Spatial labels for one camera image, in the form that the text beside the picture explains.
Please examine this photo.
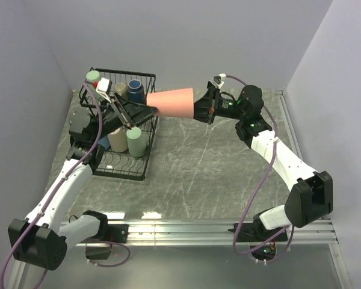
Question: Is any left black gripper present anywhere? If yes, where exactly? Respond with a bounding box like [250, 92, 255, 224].
[91, 92, 158, 142]

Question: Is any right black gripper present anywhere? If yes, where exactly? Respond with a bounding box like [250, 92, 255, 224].
[181, 87, 245, 126]

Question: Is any dark blue glazed mug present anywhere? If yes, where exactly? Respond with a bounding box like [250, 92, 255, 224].
[128, 79, 144, 104]

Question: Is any pink plastic cup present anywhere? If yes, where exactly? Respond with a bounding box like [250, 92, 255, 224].
[146, 88, 194, 119]

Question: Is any olive ceramic mug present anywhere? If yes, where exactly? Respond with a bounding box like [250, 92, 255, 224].
[114, 82, 129, 99]

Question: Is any beige plastic cup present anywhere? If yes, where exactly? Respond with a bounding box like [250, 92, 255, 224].
[108, 128, 128, 153]

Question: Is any large green plastic cup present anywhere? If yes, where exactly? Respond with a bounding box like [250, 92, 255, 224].
[126, 126, 147, 157]

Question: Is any blue plastic cup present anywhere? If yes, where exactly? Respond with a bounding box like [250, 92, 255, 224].
[98, 136, 111, 150]

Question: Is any small green plastic cup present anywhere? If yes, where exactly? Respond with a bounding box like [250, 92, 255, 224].
[85, 70, 102, 82]

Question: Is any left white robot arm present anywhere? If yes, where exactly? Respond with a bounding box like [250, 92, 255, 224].
[8, 97, 158, 270]

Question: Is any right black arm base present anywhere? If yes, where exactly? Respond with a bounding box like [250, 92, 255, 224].
[229, 222, 261, 243]

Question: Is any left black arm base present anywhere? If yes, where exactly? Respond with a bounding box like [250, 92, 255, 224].
[104, 224, 129, 244]

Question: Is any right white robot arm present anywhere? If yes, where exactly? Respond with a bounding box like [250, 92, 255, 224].
[194, 76, 333, 241]

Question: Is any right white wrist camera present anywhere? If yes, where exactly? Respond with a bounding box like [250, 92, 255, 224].
[211, 73, 227, 89]

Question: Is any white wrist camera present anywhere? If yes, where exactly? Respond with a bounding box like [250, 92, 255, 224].
[96, 77, 112, 103]
[211, 73, 227, 89]

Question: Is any black wire dish rack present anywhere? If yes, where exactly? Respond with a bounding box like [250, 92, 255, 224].
[94, 68, 158, 181]

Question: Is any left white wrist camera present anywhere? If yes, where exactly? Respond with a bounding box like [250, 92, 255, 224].
[96, 77, 112, 103]

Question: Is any aluminium mounting rail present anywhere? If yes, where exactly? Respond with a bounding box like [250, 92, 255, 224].
[75, 221, 339, 246]

